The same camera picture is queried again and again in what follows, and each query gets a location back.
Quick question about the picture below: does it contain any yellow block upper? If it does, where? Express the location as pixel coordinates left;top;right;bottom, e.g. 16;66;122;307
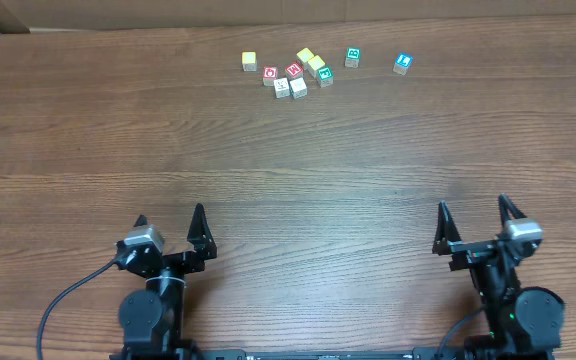
296;47;314;69

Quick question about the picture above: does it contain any white block left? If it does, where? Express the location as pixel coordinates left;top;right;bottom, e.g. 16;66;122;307
273;78;291;99

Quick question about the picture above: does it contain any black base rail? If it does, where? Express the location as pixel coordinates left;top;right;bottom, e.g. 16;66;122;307
109;348;557;360

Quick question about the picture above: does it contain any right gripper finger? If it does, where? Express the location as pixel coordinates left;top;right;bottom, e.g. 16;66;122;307
434;200;462;245
498;193;526;225

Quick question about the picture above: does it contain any white block right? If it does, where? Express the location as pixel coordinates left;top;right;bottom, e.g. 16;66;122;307
289;77;308;99

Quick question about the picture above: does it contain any yellow block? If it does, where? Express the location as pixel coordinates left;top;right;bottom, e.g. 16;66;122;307
296;47;314;69
305;55;326;78
241;51;257;72

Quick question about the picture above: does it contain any yellow block lower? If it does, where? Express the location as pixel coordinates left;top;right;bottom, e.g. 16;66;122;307
305;55;326;78

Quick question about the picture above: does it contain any red block with circle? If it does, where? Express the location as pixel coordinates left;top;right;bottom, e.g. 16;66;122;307
262;66;278;87

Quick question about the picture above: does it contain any green block in cluster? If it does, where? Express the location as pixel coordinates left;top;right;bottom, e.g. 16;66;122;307
317;66;334;88

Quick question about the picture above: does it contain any red block letter E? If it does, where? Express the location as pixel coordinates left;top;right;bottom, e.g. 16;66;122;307
285;62;304;81

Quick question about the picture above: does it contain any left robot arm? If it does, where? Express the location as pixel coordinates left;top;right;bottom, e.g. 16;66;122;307
111;204;217;360

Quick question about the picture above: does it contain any white block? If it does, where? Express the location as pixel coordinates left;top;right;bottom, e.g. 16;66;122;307
273;78;291;99
289;77;308;99

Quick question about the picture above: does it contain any green block letter B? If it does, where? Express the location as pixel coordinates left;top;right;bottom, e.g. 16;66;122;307
344;47;361;68

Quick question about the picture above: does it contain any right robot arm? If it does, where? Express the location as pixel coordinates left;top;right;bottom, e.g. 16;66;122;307
432;194;565;359

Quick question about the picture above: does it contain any blue block letter L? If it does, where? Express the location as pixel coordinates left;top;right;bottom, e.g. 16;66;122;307
393;53;414;75

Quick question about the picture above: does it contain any yellow block far left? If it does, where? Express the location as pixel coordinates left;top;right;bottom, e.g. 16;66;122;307
241;51;257;72

